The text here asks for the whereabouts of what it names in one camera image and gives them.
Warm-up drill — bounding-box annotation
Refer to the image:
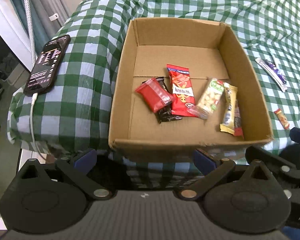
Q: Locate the thin red black stick snack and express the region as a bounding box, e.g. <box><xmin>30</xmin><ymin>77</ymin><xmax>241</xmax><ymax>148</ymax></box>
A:
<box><xmin>234</xmin><ymin>100</ymin><xmax>243</xmax><ymax>137</ymax></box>

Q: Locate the yellow snack bar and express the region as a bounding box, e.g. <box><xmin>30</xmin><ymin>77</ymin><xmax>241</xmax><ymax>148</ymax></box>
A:
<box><xmin>220</xmin><ymin>82</ymin><xmax>237</xmax><ymax>135</ymax></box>

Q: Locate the silver foil snack packet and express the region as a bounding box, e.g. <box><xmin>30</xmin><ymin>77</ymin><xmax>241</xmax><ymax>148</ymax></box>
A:
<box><xmin>255</xmin><ymin>58</ymin><xmax>287</xmax><ymax>92</ymax></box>

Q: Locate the dark brown chocolate bar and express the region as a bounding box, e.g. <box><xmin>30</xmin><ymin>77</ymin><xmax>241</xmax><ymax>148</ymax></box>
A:
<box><xmin>155</xmin><ymin>76</ymin><xmax>183</xmax><ymax>124</ymax></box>

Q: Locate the green peanut snack pack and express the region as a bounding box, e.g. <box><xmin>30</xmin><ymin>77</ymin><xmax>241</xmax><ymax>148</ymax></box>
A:
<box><xmin>188</xmin><ymin>78</ymin><xmax>224</xmax><ymax>120</ymax></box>

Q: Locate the small red snack pack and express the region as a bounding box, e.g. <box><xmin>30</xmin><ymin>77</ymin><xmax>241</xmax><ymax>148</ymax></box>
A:
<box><xmin>135</xmin><ymin>77</ymin><xmax>174</xmax><ymax>113</ymax></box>

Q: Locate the red spicy strip packet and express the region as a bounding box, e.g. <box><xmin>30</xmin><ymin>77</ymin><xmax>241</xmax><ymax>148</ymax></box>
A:
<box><xmin>166</xmin><ymin>64</ymin><xmax>196</xmax><ymax>117</ymax></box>

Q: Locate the purple candy wrapper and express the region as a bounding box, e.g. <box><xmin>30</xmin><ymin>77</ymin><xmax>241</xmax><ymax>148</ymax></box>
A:
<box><xmin>265</xmin><ymin>60</ymin><xmax>287</xmax><ymax>84</ymax></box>

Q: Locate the orange small snack bar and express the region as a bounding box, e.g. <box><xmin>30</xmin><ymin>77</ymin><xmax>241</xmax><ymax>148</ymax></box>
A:
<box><xmin>274</xmin><ymin>108</ymin><xmax>289</xmax><ymax>130</ymax></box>

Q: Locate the black smartphone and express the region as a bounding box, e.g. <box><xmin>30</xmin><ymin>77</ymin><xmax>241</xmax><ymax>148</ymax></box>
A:
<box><xmin>24</xmin><ymin>34</ymin><xmax>71</xmax><ymax>96</ymax></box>

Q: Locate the open cardboard box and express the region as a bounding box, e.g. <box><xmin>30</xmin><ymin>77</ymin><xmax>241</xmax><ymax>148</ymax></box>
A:
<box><xmin>109</xmin><ymin>18</ymin><xmax>273</xmax><ymax>162</ymax></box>

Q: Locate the grey curtain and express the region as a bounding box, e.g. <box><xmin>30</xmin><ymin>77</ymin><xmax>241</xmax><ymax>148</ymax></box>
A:
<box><xmin>31</xmin><ymin>0</ymin><xmax>70</xmax><ymax>38</ymax></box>

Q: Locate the white charging cable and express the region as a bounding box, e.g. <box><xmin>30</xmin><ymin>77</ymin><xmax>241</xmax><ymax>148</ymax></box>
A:
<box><xmin>29</xmin><ymin>93</ymin><xmax>47</xmax><ymax>162</ymax></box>

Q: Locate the braided steamer hose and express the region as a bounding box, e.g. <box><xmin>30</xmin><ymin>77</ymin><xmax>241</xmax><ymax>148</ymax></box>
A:
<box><xmin>21</xmin><ymin>0</ymin><xmax>37</xmax><ymax>61</ymax></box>

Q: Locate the white door frame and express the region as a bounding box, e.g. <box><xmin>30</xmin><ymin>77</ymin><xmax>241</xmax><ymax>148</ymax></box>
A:
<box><xmin>0</xmin><ymin>0</ymin><xmax>33</xmax><ymax>71</ymax></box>

